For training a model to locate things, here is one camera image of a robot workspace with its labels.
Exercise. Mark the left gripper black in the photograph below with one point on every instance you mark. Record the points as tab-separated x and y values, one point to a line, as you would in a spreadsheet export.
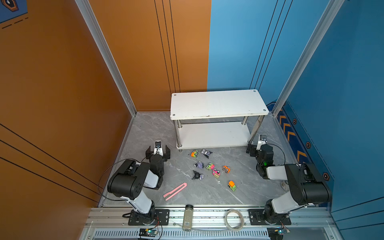
157	154

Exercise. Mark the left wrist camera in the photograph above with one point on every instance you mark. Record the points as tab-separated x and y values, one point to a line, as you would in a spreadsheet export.
158	148

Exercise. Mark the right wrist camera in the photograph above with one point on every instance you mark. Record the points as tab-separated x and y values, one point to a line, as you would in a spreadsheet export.
261	141

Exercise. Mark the white two-tier shelf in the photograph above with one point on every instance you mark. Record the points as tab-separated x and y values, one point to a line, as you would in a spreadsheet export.
217	119

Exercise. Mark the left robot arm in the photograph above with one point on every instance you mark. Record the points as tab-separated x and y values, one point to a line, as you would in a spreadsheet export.
131	177

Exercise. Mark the clear plastic bottle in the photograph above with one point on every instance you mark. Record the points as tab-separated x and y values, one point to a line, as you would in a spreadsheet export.
188	218

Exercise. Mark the orange green toy truck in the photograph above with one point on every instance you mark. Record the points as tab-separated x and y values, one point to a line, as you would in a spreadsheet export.
232	185

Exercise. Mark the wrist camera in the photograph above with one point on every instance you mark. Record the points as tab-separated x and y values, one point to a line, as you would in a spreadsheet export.
158	148
261	141

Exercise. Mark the orange green toy car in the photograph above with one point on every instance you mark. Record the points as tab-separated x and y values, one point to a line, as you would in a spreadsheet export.
194	153

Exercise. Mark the left circuit board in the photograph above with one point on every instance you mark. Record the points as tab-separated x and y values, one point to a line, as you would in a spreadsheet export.
148	233

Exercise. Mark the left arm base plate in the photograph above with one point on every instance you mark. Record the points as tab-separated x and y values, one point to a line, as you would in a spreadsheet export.
158	216

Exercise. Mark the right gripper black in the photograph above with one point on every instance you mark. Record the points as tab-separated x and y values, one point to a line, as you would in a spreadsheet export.
253	150

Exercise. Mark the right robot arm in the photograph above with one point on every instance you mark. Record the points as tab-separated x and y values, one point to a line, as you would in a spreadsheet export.
306	185

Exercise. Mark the tape roll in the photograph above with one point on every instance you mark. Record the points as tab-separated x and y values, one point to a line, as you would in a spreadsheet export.
285	186

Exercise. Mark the right circuit board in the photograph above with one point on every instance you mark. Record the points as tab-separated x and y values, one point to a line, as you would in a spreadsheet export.
277	233

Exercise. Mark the pink plastic tongs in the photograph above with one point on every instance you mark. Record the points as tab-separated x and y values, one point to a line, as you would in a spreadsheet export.
174	192

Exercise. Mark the circuit board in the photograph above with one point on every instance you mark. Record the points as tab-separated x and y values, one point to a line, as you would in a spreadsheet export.
277	233
148	233

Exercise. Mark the purple toy figure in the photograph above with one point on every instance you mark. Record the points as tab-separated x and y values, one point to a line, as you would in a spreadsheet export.
199	165

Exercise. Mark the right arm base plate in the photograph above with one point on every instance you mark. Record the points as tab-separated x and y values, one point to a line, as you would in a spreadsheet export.
261	217

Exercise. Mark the black purple robot toy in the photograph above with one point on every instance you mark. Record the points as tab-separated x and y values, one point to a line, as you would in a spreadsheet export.
206	153

